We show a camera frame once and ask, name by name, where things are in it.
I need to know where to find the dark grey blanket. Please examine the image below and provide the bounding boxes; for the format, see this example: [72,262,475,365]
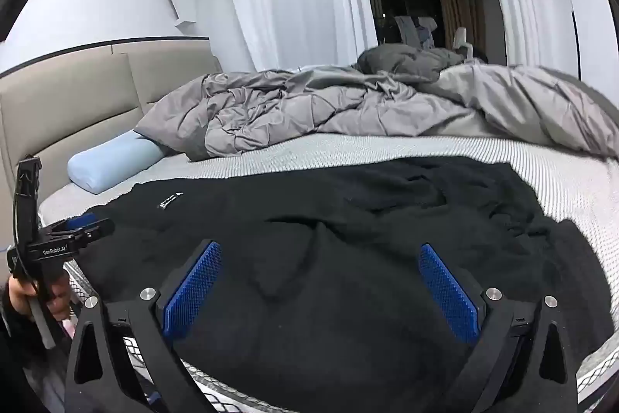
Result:
[357,44,477,82]

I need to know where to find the grey duvet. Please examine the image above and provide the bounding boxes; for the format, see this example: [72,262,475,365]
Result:
[134,63,619,162]

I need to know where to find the beige padded headboard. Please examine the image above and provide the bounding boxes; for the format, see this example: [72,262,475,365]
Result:
[0,50,223,240]

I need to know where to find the black pants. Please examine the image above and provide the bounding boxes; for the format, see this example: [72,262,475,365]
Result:
[80,156,615,399]

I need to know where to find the white chair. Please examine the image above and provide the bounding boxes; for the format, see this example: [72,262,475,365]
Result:
[418,17,439,49]
[394,15,421,48]

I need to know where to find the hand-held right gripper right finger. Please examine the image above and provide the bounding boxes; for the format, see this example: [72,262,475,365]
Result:
[418,243,578,413]

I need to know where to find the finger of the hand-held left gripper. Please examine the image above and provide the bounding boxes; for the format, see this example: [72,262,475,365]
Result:
[51,214,97,235]
[72,220,115,249]

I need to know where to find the brown curtain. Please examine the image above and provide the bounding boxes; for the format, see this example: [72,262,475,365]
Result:
[435,0,487,52]

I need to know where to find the person's left forearm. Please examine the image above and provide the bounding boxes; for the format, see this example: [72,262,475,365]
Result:
[0,297,54,394]

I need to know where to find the person's left hand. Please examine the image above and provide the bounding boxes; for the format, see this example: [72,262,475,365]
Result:
[2,270,72,322]

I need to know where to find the light blue pillow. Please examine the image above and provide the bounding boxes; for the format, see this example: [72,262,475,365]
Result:
[67,130,168,195]

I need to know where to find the bed with white patterned sheet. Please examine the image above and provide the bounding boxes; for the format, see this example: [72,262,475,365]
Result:
[39,130,619,413]

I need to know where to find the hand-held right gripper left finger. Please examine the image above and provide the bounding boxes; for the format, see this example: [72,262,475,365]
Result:
[65,240,223,413]

